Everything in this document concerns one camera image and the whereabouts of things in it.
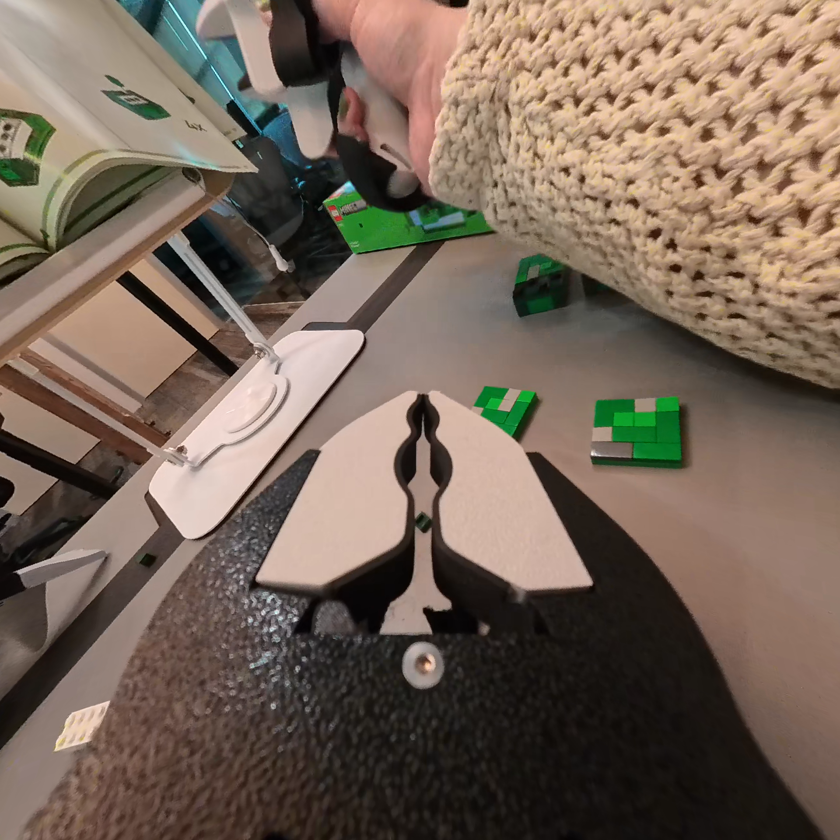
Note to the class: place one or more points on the lego instruction booklet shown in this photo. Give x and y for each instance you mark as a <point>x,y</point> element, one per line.
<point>98,98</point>

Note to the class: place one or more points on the dark green lego cube build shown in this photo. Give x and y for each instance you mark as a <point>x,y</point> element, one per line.
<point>594,287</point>
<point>541,285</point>

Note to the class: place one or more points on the pile of dark green pieces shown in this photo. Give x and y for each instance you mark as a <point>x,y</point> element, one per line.
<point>148,559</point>

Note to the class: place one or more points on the group of black office chairs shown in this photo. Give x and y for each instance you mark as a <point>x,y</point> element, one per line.
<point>275,190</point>

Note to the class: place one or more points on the green lego panel with studs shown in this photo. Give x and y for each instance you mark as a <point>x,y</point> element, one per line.
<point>636,433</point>

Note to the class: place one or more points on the person's right hand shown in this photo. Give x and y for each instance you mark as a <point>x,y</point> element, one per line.
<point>400,46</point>

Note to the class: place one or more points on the spare hand-held gripper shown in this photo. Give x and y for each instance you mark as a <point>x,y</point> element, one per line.
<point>59,568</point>

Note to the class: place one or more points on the flat green lego panel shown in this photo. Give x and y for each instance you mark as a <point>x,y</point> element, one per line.
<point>505,410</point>

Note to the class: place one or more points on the white book stand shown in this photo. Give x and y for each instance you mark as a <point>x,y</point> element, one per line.
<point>262,407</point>

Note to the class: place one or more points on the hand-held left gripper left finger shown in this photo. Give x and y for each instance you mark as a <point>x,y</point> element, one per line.
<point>341,518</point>

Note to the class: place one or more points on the green lego box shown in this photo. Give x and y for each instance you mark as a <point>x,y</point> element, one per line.
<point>380,229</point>

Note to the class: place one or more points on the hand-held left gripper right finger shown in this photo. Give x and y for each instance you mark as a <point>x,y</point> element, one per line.
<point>512,518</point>

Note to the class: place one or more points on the white lego brick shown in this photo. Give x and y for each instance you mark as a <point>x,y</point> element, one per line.
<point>82,725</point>

